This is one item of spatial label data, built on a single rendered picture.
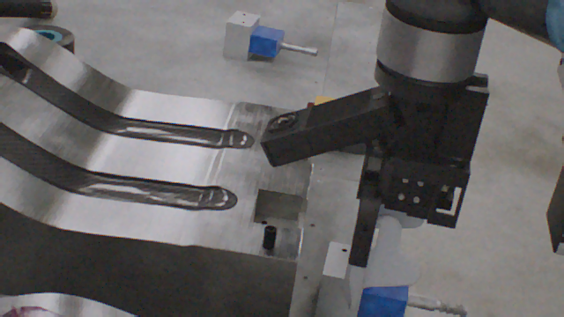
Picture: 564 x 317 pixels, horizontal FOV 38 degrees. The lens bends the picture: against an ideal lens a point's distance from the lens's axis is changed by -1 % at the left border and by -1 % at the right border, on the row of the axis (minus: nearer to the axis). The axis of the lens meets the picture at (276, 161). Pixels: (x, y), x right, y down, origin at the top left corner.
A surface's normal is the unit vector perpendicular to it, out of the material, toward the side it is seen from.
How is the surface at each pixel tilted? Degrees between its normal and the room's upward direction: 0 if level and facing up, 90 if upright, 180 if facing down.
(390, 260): 75
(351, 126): 91
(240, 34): 90
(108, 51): 0
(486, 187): 0
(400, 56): 90
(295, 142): 91
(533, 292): 0
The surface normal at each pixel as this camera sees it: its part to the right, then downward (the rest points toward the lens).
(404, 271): -0.15, 0.25
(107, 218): 0.07, -0.86
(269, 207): -0.12, 0.50
